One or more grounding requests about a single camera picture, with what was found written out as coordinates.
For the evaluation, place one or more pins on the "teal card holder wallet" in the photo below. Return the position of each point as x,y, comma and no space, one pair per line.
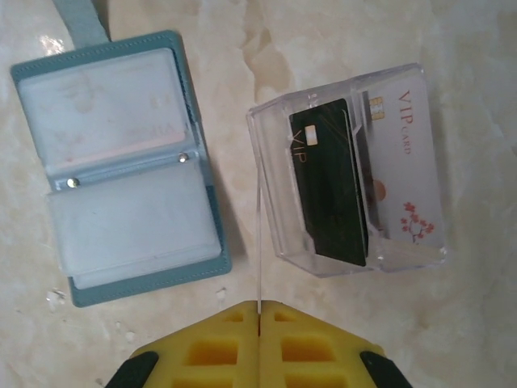
133,218

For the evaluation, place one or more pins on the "white VIP flower card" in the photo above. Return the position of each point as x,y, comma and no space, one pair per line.
408,178
121,121

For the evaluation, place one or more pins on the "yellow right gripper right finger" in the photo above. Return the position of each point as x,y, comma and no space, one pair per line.
315,355

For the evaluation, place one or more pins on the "black VIP card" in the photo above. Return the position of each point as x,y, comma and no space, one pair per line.
327,182

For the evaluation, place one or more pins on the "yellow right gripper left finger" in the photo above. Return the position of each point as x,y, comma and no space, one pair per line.
202,355

